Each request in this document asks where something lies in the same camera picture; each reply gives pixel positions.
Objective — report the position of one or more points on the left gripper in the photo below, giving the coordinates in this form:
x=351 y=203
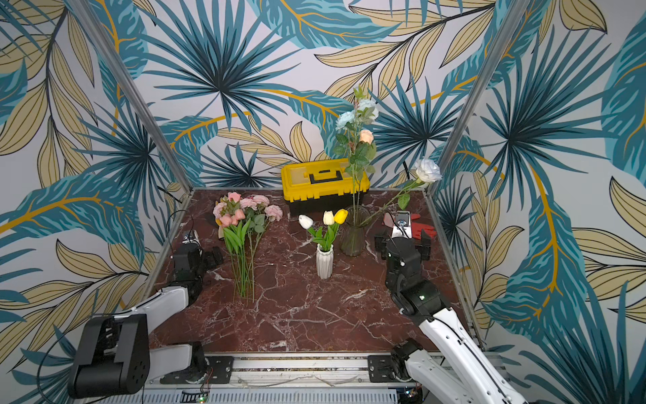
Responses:
x=211 y=262

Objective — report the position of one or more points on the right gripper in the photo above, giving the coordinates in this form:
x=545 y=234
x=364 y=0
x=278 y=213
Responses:
x=424 y=244

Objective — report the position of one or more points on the pink tulip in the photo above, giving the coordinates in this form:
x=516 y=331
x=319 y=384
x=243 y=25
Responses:
x=232 y=234
x=235 y=241
x=239 y=222

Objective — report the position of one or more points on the large pink rose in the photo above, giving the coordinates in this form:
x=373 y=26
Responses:
x=231 y=203

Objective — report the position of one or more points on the white rose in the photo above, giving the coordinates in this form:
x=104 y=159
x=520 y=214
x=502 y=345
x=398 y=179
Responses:
x=426 y=172

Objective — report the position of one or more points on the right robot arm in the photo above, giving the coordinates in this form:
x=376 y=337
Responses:
x=472 y=377

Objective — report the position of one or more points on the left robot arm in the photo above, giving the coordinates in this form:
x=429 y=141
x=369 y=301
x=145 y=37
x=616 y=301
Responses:
x=114 y=356

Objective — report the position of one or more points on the glass vase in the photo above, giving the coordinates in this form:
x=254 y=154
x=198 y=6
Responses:
x=354 y=231

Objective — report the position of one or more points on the white ribbed vase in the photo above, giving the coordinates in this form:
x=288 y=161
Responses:
x=324 y=262

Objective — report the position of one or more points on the red work glove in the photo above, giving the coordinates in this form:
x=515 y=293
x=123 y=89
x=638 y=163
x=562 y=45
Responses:
x=417 y=229

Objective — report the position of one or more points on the tulip bouquet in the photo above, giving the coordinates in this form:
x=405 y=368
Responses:
x=325 y=235

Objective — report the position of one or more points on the yellow toolbox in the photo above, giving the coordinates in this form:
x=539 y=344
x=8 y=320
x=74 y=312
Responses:
x=322 y=185

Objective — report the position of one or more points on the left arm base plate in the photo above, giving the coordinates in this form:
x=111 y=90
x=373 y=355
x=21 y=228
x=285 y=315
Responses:
x=219 y=369

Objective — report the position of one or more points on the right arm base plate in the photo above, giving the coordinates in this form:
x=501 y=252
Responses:
x=384 y=369

